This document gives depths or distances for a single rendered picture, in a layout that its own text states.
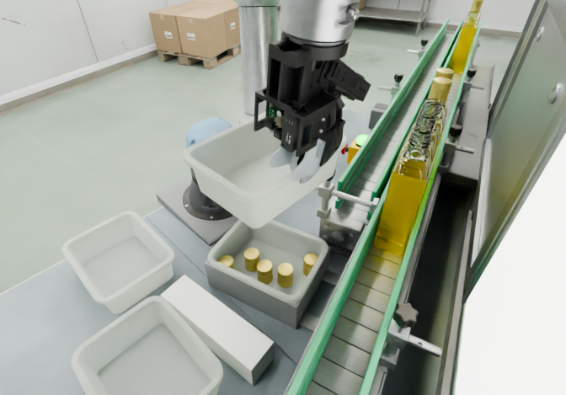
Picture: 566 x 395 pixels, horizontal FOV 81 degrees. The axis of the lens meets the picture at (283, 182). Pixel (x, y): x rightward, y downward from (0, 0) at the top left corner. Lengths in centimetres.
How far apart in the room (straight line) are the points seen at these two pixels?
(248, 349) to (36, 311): 48
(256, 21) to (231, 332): 62
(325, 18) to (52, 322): 77
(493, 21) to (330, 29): 629
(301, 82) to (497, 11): 627
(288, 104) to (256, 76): 44
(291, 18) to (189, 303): 55
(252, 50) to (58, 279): 68
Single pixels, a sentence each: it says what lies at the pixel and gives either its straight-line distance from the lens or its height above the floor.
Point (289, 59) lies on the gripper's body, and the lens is 34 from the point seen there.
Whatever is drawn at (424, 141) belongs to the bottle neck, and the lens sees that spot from 57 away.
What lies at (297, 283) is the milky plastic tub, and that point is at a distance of 77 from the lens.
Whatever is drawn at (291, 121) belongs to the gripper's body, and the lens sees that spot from 36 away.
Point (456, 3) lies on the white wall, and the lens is 659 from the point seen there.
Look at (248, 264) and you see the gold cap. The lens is 77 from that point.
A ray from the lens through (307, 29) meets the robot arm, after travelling 34.
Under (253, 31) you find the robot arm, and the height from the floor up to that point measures 121.
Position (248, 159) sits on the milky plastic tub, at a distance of 62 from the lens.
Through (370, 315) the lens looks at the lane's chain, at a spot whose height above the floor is 88.
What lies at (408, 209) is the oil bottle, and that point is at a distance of 63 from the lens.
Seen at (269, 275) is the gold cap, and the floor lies 80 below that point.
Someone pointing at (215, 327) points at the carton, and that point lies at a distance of 68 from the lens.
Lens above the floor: 140
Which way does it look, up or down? 38 degrees down
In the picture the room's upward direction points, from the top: straight up
